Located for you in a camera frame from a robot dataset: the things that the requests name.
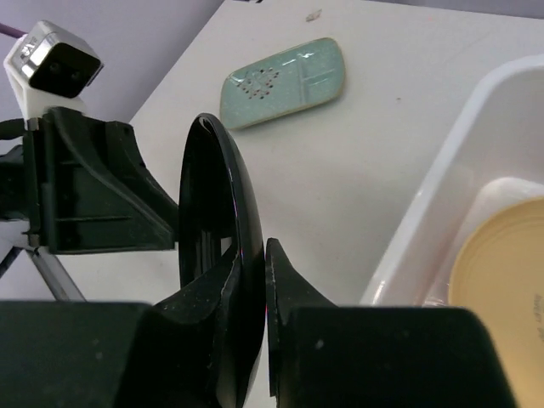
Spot tan round plate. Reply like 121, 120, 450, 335
448, 198, 543, 407

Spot aluminium table frame rail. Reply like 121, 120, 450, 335
26, 247, 86, 302

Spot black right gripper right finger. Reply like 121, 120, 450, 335
265, 238, 337, 400

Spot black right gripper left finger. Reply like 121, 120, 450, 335
156, 245, 245, 407

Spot white plastic bin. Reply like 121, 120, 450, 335
360, 55, 543, 306

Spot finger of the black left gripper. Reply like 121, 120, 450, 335
42, 107, 179, 255

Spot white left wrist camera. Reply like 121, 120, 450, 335
3, 20, 104, 120

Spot pale green rectangular dish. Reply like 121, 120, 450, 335
219, 37, 346, 130

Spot black round plate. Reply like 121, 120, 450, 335
178, 113, 265, 407

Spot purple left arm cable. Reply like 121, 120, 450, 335
0, 23, 29, 39

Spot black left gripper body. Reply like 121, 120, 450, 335
1, 118, 43, 247

